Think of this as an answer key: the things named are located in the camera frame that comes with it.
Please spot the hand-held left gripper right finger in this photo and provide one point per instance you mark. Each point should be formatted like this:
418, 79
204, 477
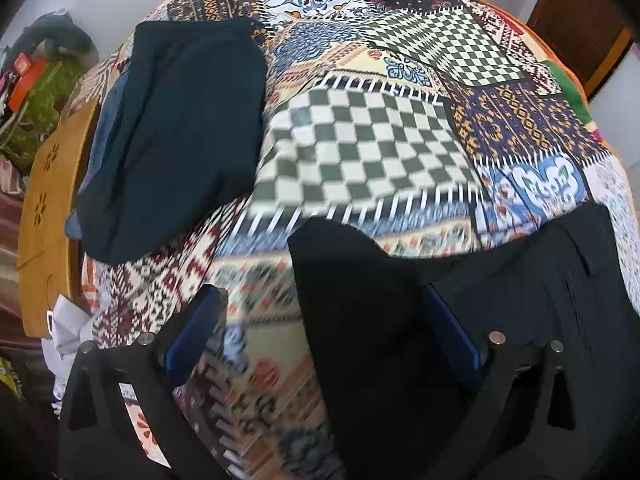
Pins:
457, 335

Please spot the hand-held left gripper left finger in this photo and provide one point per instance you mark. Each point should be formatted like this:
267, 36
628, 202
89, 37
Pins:
192, 325

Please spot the black pants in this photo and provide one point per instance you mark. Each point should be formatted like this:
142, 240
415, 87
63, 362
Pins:
380, 320

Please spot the dark teal folded pants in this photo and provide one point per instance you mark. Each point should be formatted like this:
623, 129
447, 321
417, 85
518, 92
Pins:
180, 135

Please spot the pile of white packets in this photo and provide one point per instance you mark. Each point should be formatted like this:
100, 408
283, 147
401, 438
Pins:
67, 330

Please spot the wooden lap desk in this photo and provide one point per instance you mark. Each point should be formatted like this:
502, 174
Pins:
47, 220

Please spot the folded blue jeans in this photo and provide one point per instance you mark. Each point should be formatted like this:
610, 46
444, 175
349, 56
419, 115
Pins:
102, 150

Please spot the patchwork printed blanket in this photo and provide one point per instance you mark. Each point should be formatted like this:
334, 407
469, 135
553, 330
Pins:
370, 135

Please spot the green leaf-print covered cabinet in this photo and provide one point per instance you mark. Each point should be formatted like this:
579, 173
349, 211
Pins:
40, 105

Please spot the orange box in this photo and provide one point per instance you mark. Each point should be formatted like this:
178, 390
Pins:
27, 80

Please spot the grey neck pillow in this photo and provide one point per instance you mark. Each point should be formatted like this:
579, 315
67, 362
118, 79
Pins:
55, 30

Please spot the brown wooden door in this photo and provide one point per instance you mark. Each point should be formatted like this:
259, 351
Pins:
580, 20

